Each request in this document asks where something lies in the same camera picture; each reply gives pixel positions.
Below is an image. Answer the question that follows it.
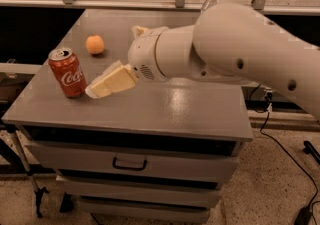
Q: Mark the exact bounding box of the black power cable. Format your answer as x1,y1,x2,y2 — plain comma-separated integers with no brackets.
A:
248,83,320,225

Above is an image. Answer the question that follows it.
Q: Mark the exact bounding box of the grey drawer cabinet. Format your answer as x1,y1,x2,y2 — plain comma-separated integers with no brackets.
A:
1,8,254,225

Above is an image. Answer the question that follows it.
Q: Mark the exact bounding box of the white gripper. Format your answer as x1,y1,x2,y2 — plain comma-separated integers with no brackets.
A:
85,25,168,99

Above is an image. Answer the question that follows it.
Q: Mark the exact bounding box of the tripod leg stand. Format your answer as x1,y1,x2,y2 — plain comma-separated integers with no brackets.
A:
0,124,49,218

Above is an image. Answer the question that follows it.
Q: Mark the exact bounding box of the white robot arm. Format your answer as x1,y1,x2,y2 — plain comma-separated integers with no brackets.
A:
86,3,320,119

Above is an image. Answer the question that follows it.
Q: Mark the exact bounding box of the orange fruit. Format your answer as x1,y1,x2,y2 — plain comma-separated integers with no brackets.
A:
86,35,104,55

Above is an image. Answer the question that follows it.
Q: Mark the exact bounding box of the red coke can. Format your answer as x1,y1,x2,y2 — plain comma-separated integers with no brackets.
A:
48,47,87,98

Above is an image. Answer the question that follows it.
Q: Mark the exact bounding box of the black drawer handle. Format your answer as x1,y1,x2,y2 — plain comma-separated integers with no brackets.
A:
112,157,148,171

